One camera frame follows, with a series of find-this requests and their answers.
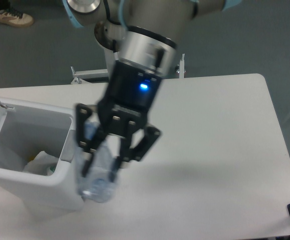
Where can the beige sneaker shoe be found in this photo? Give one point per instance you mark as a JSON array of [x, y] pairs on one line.
[[15, 18]]

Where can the white open trash can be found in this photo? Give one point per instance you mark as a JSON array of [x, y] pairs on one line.
[[27, 128]]

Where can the clear plastic water bottle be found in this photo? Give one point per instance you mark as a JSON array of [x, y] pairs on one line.
[[95, 185]]

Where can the white plastic wrapper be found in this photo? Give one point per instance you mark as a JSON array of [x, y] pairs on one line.
[[43, 164]]

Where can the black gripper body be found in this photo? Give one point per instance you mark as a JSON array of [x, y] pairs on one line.
[[129, 95]]

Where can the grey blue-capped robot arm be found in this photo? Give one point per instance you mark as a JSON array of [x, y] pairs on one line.
[[152, 32]]

